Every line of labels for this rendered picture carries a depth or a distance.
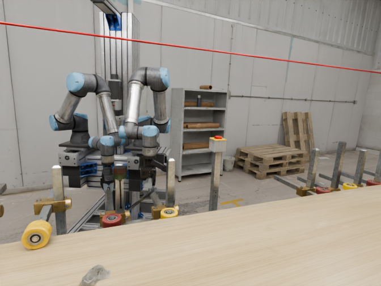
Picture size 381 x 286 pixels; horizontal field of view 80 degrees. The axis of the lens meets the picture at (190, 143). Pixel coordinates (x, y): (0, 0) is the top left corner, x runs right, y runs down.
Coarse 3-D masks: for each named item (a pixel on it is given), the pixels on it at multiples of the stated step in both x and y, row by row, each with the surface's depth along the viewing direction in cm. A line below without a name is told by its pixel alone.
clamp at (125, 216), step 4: (100, 212) 109; (108, 212) 109; (112, 212) 109; (124, 212) 110; (128, 212) 110; (100, 216) 105; (124, 216) 109; (128, 216) 110; (100, 220) 105; (124, 220) 109; (128, 220) 110; (100, 224) 105
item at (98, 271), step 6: (90, 270) 69; (96, 270) 69; (102, 270) 67; (108, 270) 70; (84, 276) 66; (90, 276) 66; (96, 276) 66; (102, 276) 66; (108, 276) 67; (84, 282) 64; (90, 282) 64; (96, 282) 65
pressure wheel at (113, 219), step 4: (104, 216) 98; (108, 216) 99; (112, 216) 98; (116, 216) 99; (120, 216) 99; (104, 220) 95; (108, 220) 96; (112, 220) 96; (116, 220) 96; (120, 220) 97; (104, 224) 95; (108, 224) 94; (112, 224) 94; (116, 224) 95; (120, 224) 97
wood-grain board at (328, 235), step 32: (352, 192) 140; (128, 224) 95; (160, 224) 96; (192, 224) 97; (224, 224) 98; (256, 224) 99; (288, 224) 100; (320, 224) 102; (352, 224) 103; (0, 256) 73; (32, 256) 74; (64, 256) 74; (96, 256) 75; (128, 256) 76; (160, 256) 77; (192, 256) 77; (224, 256) 78; (256, 256) 79; (288, 256) 80; (320, 256) 80; (352, 256) 81
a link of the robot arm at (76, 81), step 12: (72, 72) 136; (72, 84) 135; (84, 84) 137; (96, 84) 143; (72, 96) 143; (84, 96) 146; (60, 108) 154; (72, 108) 151; (60, 120) 156; (72, 120) 163
